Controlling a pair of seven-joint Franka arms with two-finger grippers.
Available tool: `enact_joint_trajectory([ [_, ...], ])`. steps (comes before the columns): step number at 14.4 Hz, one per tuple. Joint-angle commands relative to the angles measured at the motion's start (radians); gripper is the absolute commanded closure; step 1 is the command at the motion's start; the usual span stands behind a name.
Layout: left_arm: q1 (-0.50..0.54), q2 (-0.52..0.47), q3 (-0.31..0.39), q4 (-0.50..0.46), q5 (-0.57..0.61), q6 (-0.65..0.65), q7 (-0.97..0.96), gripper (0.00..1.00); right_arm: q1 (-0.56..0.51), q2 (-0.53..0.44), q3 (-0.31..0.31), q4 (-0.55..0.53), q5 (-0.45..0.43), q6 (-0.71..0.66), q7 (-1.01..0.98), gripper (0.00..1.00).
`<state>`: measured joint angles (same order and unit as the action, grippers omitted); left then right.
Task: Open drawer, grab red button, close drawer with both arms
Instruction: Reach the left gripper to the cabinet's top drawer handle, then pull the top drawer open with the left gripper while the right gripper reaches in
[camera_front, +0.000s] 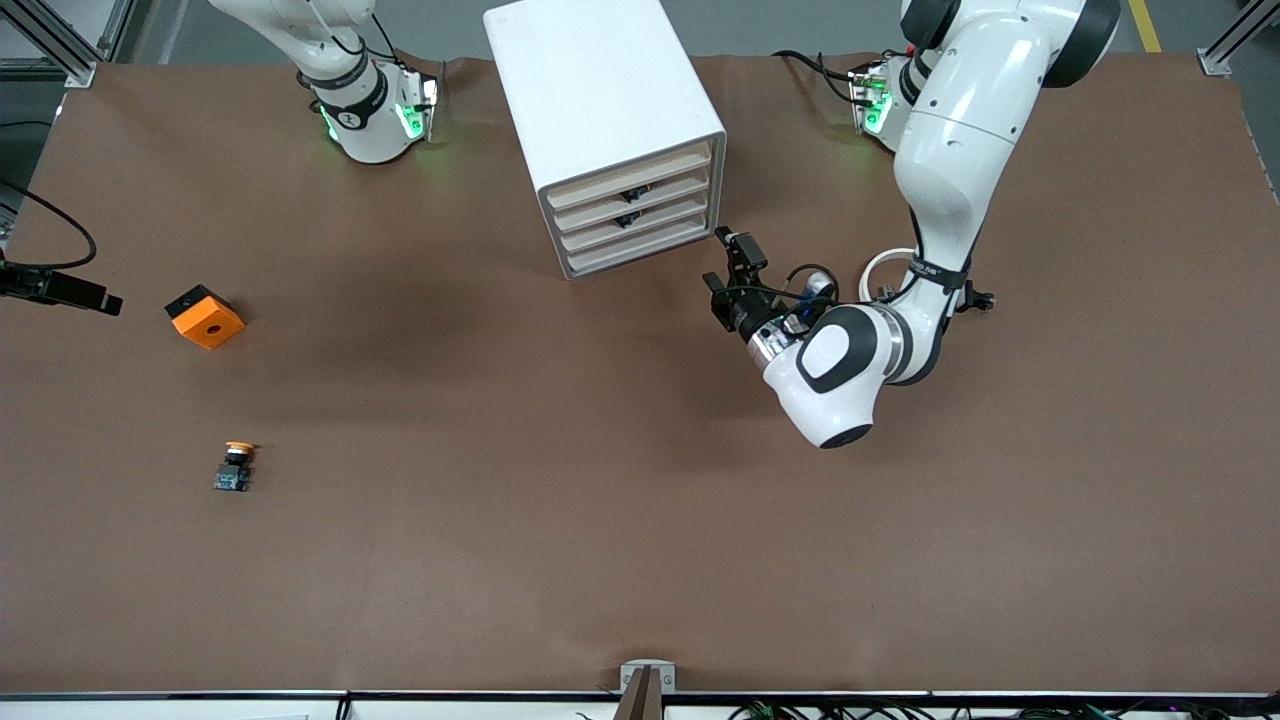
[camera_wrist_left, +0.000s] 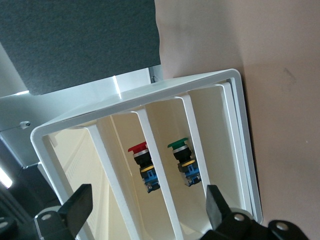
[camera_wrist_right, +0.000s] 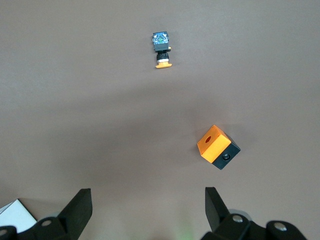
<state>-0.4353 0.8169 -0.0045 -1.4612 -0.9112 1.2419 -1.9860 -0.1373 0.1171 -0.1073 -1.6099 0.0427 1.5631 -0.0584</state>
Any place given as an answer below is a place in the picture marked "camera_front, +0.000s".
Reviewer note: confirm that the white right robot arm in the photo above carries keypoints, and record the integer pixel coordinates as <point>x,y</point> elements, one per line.
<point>365,120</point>

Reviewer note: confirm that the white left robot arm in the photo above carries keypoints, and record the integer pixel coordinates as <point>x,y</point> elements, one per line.
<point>960,120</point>

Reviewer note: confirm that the aluminium frame post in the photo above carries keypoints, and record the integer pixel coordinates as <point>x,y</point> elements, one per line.
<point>60,40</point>
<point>1235,45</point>

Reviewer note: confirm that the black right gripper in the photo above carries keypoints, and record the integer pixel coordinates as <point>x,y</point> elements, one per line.
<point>70,292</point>

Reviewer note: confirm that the beige cabinet drawer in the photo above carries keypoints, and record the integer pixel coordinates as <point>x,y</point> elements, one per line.
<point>600,235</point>
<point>600,209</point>
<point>600,186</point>
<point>620,254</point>

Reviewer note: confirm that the white table edge rail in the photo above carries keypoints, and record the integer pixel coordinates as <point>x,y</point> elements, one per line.
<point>200,706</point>

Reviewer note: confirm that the grey metal bracket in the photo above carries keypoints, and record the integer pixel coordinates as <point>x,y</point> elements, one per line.
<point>648,675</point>

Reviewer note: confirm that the white drawer cabinet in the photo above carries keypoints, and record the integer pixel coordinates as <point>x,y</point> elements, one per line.
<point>590,90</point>

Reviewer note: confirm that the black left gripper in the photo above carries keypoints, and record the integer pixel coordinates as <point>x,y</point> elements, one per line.
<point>745,313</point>

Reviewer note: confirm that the small black electrical part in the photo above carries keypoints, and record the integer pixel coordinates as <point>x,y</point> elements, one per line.
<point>628,220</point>
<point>636,193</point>

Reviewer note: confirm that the white semicircular clamp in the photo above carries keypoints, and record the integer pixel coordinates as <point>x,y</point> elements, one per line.
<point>880,260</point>

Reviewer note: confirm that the yellow push button blue block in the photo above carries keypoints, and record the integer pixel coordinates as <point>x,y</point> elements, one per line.
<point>233,475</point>

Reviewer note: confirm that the orange box with black side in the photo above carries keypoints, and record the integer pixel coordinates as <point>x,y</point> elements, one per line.
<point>208,325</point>

